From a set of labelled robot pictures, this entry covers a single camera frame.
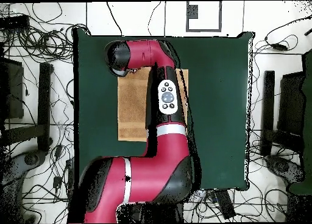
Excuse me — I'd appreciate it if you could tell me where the tan terry cloth towel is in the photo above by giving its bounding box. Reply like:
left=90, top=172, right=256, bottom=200
left=117, top=66, right=189, bottom=142

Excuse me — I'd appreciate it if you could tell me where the black flat device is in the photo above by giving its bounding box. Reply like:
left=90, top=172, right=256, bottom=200
left=0, top=14, right=31, bottom=30

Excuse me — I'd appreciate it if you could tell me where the dark green table cloth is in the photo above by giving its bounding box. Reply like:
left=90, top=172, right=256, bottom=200
left=73, top=27, right=255, bottom=192

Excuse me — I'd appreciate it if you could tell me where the black power strip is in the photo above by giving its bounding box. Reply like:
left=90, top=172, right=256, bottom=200
left=65, top=158, right=76, bottom=198

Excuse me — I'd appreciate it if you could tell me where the black rectangular floor device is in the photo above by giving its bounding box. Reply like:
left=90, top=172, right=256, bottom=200
left=214, top=189, right=236, bottom=220

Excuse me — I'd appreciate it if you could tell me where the small black adapter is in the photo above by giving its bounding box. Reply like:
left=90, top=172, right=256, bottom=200
left=52, top=176, right=63, bottom=189

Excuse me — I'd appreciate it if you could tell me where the grey wheeled floor base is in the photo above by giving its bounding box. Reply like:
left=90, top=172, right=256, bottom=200
left=265, top=155, right=305, bottom=184
left=0, top=149, right=48, bottom=210

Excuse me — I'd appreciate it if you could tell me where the black box case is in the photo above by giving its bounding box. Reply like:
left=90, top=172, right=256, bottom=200
left=277, top=71, right=305, bottom=137
left=0, top=58, right=25, bottom=120

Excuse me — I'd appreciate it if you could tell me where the black power adapter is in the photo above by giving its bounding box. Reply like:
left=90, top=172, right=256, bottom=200
left=271, top=43, right=289, bottom=51

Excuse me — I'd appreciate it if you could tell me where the black stand frame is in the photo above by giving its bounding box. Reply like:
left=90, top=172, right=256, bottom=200
left=4, top=62, right=54, bottom=153
left=260, top=70, right=305, bottom=156

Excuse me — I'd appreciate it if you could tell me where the black cable tangle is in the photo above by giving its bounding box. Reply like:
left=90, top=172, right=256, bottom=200
left=0, top=2, right=92, bottom=64

